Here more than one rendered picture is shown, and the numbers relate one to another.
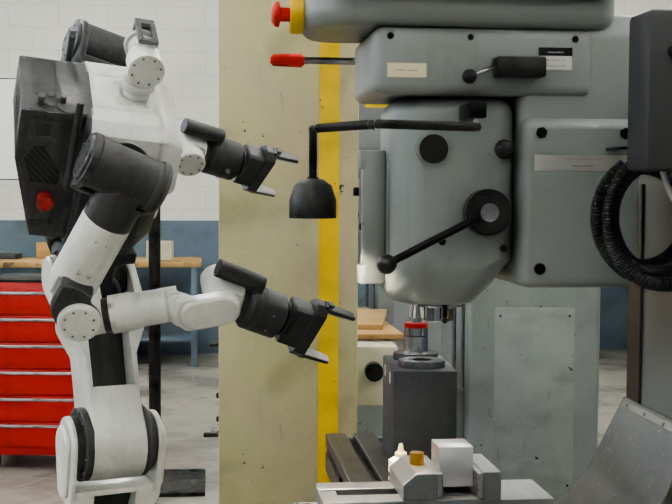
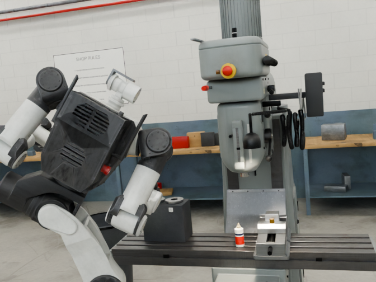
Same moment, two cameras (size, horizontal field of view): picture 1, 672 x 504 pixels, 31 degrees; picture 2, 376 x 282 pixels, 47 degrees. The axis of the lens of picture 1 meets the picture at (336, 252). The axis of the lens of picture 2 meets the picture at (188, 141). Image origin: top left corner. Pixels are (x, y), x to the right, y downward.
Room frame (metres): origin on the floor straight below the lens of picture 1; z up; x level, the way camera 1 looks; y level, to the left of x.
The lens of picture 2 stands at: (1.42, 1.74, 1.72)
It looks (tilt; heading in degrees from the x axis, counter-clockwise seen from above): 7 degrees down; 292
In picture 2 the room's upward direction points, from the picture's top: 5 degrees counter-clockwise
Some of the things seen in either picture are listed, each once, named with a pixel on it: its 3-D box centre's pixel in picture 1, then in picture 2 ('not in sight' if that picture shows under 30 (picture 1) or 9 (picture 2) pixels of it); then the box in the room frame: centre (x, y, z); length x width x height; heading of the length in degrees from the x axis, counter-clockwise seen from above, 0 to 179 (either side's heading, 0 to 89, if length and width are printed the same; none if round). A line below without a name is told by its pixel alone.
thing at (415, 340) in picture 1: (415, 339); not in sight; (2.38, -0.16, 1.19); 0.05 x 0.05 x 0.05
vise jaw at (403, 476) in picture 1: (415, 477); (272, 227); (1.80, -0.12, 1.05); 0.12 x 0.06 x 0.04; 7
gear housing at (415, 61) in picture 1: (467, 69); (239, 89); (1.92, -0.21, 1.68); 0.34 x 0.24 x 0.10; 96
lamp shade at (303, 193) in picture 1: (312, 197); (251, 140); (1.83, 0.04, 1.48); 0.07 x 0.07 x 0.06
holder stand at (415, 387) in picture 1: (417, 406); (167, 218); (2.33, -0.16, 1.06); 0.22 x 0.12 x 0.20; 3
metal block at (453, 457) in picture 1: (451, 462); (272, 218); (1.81, -0.18, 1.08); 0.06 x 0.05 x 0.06; 7
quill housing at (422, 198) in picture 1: (442, 201); (241, 135); (1.92, -0.17, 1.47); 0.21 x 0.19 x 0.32; 6
